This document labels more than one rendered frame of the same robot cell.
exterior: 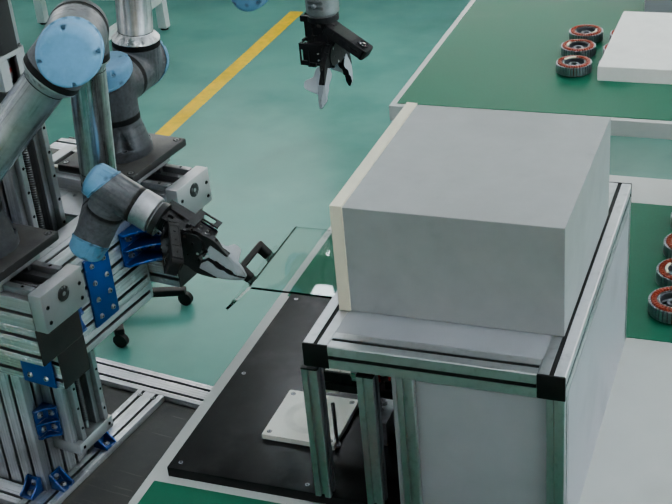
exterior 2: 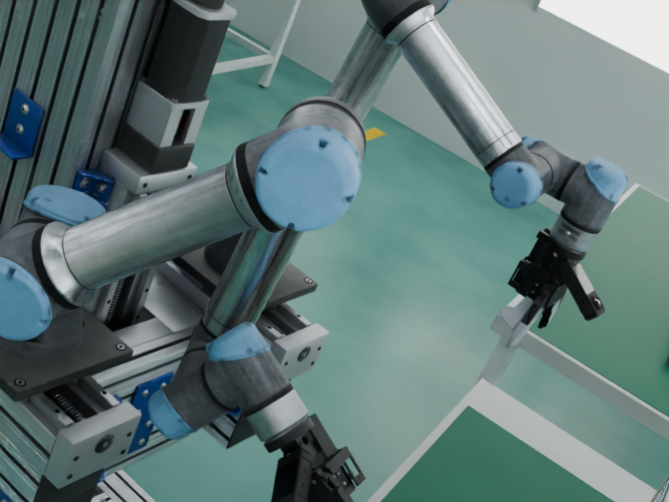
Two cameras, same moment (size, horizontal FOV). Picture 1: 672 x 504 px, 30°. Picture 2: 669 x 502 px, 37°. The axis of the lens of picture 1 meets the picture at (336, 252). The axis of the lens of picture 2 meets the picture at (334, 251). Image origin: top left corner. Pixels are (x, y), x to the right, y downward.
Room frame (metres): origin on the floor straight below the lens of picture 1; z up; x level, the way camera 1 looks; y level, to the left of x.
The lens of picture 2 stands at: (1.09, 0.46, 1.97)
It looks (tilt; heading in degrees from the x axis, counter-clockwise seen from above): 26 degrees down; 356
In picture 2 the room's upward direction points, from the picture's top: 24 degrees clockwise
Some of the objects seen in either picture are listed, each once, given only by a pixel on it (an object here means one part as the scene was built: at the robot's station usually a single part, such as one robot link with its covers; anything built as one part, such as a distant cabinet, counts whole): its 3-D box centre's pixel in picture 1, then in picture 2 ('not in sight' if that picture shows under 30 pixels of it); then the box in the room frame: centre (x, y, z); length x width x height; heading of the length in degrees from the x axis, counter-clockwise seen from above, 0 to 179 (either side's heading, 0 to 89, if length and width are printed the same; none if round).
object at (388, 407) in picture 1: (380, 421); not in sight; (1.93, -0.05, 0.80); 0.07 x 0.05 x 0.06; 157
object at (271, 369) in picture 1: (340, 391); not in sight; (2.09, 0.02, 0.76); 0.64 x 0.47 x 0.02; 157
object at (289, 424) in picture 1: (311, 419); not in sight; (1.99, 0.08, 0.78); 0.15 x 0.15 x 0.01; 67
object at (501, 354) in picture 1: (481, 266); not in sight; (1.97, -0.26, 1.09); 0.68 x 0.44 x 0.05; 157
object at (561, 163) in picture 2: not in sight; (540, 168); (2.73, 0.08, 1.45); 0.11 x 0.11 x 0.08; 67
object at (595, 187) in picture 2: not in sight; (593, 193); (2.71, -0.02, 1.45); 0.09 x 0.08 x 0.11; 67
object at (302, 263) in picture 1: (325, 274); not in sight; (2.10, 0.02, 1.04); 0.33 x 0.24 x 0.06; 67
